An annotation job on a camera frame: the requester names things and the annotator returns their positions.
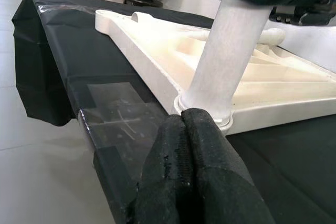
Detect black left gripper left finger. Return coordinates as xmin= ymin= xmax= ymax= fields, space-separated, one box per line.
xmin=135 ymin=113 xmax=195 ymax=224

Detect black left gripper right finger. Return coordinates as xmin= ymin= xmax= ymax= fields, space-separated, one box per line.
xmin=181 ymin=107 xmax=276 ymax=224

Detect black tablecloth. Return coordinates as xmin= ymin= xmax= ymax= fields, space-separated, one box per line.
xmin=12 ymin=0 xmax=336 ymax=224

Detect clear tape strip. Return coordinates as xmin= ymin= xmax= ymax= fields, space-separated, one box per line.
xmin=36 ymin=2 xmax=98 ymax=29
xmin=78 ymin=82 xmax=171 ymax=156

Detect white plastic table top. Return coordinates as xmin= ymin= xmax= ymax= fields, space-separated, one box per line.
xmin=94 ymin=9 xmax=336 ymax=137

